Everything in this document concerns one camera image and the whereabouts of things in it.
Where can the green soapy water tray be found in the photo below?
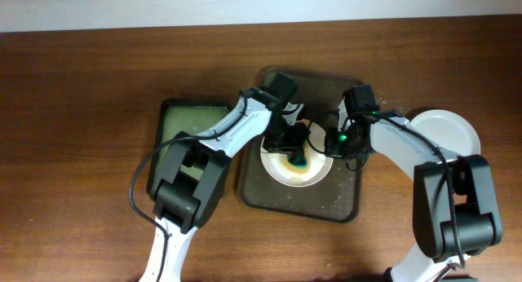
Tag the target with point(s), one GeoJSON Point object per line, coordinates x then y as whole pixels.
{"type": "Point", "coordinates": [192, 117]}

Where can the green yellow sponge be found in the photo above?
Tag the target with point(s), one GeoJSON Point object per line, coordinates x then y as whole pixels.
{"type": "Point", "coordinates": [299, 160]}

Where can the pink-rimmed plate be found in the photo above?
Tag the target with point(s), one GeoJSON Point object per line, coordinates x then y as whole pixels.
{"type": "Point", "coordinates": [318, 165]}

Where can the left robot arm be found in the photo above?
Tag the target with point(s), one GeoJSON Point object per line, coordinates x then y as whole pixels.
{"type": "Point", "coordinates": [190, 181]}

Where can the dark brown serving tray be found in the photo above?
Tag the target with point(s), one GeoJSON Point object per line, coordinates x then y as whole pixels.
{"type": "Point", "coordinates": [336, 197]}

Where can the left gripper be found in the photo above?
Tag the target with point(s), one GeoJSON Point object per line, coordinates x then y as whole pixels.
{"type": "Point", "coordinates": [297, 147]}

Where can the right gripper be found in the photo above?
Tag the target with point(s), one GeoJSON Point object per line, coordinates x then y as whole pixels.
{"type": "Point", "coordinates": [331, 149]}

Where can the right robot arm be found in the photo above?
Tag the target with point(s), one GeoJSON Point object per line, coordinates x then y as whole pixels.
{"type": "Point", "coordinates": [455, 209]}

